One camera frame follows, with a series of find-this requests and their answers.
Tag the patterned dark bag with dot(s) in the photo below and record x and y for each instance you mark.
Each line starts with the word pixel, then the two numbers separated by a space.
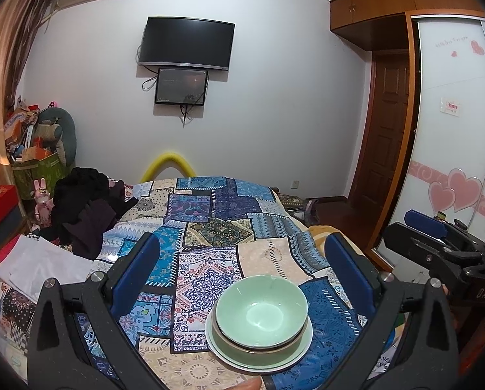
pixel 291 202

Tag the white wall socket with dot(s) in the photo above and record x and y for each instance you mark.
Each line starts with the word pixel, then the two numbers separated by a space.
pixel 294 183

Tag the black clothes pile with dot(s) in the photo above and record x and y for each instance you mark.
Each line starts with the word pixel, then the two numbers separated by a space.
pixel 84 195

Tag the brown wooden door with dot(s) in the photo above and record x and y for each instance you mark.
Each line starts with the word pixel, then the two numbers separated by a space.
pixel 384 130

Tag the green plate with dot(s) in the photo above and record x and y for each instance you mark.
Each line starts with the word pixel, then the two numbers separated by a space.
pixel 263 357

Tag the dark grey box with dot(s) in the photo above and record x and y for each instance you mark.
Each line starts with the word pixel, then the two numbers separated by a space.
pixel 7 227

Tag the grey round cushion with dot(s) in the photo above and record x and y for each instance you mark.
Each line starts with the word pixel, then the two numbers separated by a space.
pixel 67 130

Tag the pink bunny toy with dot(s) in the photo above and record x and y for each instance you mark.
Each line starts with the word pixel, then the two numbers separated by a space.
pixel 41 199

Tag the green bowl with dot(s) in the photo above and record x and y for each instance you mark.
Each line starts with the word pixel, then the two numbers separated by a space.
pixel 263 313

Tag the green storage box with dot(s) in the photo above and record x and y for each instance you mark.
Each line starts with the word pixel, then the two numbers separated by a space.
pixel 27 174

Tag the black television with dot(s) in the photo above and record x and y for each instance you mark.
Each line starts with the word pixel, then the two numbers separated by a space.
pixel 185 42

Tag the brown patterned curtain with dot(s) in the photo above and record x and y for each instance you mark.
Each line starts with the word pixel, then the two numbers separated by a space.
pixel 35 20

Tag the grey pink bag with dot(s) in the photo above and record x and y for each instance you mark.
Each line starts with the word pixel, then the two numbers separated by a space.
pixel 312 209

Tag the blue patchwork blanket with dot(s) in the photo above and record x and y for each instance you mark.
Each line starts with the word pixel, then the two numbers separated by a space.
pixel 210 227

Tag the small black monitor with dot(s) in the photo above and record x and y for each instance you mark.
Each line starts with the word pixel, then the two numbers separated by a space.
pixel 181 87

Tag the white plate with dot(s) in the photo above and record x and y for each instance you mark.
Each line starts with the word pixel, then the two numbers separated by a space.
pixel 263 369

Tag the white wardrobe sliding door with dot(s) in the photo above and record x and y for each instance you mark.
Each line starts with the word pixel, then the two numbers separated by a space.
pixel 449 150

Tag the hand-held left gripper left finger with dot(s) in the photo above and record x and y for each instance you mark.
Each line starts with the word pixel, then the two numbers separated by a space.
pixel 139 276

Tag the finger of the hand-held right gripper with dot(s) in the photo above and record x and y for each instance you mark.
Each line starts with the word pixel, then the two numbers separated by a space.
pixel 425 221
pixel 405 239

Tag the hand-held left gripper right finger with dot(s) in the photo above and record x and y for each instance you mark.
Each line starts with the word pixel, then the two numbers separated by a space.
pixel 348 272

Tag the yellow foam tube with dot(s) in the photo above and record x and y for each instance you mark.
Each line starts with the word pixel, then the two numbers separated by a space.
pixel 167 156

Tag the white paper sheets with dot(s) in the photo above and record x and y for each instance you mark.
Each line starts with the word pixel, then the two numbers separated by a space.
pixel 43 260

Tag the wooden overhead cabinet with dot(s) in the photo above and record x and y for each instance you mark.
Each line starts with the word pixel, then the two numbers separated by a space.
pixel 388 4

